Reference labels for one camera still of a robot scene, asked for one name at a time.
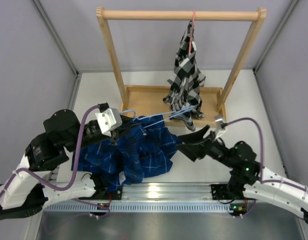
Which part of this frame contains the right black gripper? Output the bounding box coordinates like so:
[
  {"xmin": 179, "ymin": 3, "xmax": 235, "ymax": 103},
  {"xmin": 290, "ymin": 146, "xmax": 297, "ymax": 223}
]
[{"xmin": 175, "ymin": 125, "xmax": 236, "ymax": 169}]

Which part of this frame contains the blue plaid shirt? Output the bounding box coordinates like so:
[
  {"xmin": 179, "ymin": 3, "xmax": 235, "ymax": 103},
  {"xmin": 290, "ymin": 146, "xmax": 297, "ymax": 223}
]
[{"xmin": 77, "ymin": 116, "xmax": 180, "ymax": 191}]

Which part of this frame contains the light blue wire hanger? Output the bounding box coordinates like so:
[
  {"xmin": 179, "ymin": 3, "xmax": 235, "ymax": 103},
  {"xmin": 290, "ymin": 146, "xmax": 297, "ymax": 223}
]
[{"xmin": 120, "ymin": 105, "xmax": 194, "ymax": 128}]

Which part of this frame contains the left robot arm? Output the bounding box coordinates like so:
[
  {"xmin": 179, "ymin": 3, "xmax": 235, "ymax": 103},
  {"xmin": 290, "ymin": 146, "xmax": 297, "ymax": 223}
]
[{"xmin": 0, "ymin": 104, "xmax": 140, "ymax": 221}]

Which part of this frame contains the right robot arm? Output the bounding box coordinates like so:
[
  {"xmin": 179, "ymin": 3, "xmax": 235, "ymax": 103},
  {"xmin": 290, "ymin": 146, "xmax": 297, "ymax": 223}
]
[{"xmin": 177, "ymin": 125, "xmax": 308, "ymax": 224}]

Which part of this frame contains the black white plaid shirt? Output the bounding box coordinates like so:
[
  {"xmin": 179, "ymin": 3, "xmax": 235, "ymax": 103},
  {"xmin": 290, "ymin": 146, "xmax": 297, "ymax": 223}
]
[{"xmin": 163, "ymin": 21, "xmax": 206, "ymax": 131}]

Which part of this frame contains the wooden clothes rack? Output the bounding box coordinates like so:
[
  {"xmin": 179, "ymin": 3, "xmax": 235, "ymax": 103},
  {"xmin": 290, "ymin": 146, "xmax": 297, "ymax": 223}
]
[{"xmin": 96, "ymin": 7, "xmax": 267, "ymax": 127}]

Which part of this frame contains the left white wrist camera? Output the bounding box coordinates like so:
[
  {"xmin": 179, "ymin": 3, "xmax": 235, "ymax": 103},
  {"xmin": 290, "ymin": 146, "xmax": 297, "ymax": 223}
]
[{"xmin": 95, "ymin": 102, "xmax": 122, "ymax": 137}]

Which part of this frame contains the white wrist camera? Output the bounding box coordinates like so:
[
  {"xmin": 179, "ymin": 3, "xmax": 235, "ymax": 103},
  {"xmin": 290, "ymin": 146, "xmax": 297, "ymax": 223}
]
[
  {"xmin": 215, "ymin": 115, "xmax": 228, "ymax": 139},
  {"xmin": 95, "ymin": 102, "xmax": 122, "ymax": 137}
]

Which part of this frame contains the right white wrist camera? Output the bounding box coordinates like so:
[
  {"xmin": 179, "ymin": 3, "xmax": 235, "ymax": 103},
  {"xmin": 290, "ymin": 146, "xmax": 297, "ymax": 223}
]
[{"xmin": 215, "ymin": 115, "xmax": 228, "ymax": 139}]

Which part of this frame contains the aluminium mounting rail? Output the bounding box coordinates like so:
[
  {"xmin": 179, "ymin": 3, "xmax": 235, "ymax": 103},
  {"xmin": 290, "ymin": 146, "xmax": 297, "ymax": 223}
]
[{"xmin": 103, "ymin": 181, "xmax": 304, "ymax": 201}]

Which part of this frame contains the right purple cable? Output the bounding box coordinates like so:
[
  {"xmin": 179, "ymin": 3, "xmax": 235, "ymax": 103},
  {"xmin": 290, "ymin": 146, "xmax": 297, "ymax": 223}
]
[{"xmin": 225, "ymin": 117, "xmax": 266, "ymax": 182}]

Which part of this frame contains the purple cable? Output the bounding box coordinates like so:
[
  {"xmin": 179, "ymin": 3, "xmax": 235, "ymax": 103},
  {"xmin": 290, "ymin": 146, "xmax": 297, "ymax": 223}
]
[
  {"xmin": 225, "ymin": 117, "xmax": 266, "ymax": 182},
  {"xmin": 0, "ymin": 104, "xmax": 104, "ymax": 221}
]

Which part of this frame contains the left aluminium frame post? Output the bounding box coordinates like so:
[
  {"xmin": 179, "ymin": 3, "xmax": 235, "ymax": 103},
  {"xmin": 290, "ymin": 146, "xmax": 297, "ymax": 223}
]
[{"xmin": 31, "ymin": 0, "xmax": 81, "ymax": 76}]

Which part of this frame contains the aluminium frame post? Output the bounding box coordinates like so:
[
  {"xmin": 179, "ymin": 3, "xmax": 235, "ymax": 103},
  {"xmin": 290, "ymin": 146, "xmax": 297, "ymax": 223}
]
[
  {"xmin": 252, "ymin": 0, "xmax": 301, "ymax": 75},
  {"xmin": 31, "ymin": 0, "xmax": 81, "ymax": 76}
]

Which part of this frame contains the perforated cable duct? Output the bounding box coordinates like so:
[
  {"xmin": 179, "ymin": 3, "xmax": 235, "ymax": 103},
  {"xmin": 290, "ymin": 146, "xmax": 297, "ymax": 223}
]
[{"xmin": 45, "ymin": 201, "xmax": 233, "ymax": 213}]

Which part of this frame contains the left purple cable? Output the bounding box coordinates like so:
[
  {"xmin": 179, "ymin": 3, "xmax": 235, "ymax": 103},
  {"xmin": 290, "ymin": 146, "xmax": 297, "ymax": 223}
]
[{"xmin": 0, "ymin": 104, "xmax": 104, "ymax": 221}]

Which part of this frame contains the pink wire hanger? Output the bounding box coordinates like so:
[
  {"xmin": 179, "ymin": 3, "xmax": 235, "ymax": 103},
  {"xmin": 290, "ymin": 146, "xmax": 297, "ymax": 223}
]
[{"xmin": 188, "ymin": 10, "xmax": 196, "ymax": 56}]

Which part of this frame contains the right aluminium frame post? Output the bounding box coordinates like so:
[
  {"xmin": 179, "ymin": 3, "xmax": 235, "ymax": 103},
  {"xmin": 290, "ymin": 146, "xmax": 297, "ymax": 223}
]
[{"xmin": 252, "ymin": 0, "xmax": 301, "ymax": 75}]

